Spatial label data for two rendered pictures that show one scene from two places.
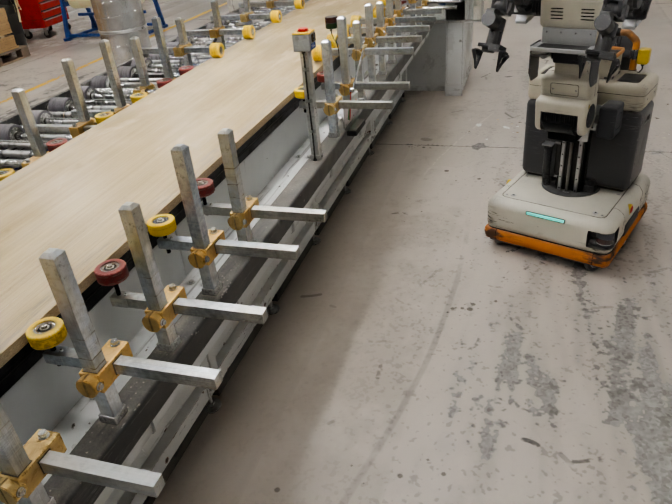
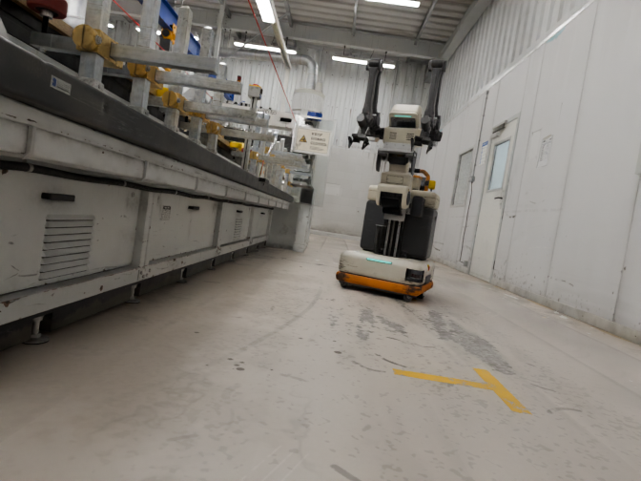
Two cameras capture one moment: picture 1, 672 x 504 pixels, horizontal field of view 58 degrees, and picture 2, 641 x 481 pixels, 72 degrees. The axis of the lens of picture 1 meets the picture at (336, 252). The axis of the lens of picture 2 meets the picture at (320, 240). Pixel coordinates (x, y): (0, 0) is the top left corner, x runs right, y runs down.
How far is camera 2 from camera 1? 131 cm
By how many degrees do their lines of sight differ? 33
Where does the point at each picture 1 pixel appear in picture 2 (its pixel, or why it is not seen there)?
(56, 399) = not seen: hidden behind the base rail
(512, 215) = (357, 261)
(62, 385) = not seen: hidden behind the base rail
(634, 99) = (430, 199)
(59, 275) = not seen: outside the picture
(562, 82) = (393, 175)
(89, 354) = (150, 41)
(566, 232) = (392, 270)
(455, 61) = (301, 229)
